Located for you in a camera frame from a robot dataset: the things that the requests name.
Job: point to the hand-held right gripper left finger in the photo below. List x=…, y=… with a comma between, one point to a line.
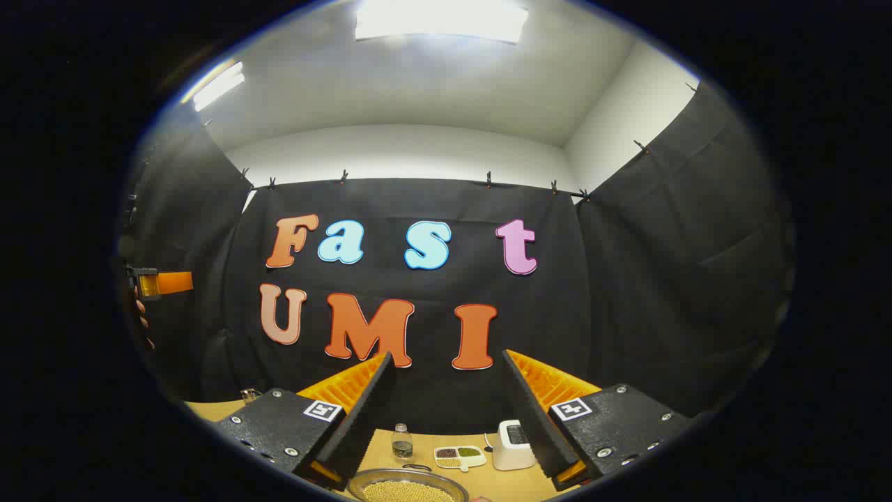
x=362, y=418

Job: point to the long ceiling light strip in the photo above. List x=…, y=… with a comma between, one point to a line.
x=217, y=86

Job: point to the white divided plate with beans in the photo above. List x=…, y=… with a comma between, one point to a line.
x=460, y=457

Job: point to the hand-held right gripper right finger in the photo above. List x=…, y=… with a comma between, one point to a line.
x=533, y=418

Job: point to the clear plastic water bottle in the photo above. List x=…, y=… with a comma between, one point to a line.
x=402, y=444

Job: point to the rectangular ceiling light panel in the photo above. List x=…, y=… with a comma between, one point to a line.
x=440, y=19

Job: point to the pile of yellow soybeans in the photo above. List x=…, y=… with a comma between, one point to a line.
x=408, y=492

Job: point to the white toaster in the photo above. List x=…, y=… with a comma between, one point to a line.
x=511, y=446

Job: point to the stainless steel pot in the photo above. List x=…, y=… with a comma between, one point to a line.
x=408, y=482

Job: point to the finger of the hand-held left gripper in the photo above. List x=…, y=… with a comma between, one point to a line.
x=174, y=282

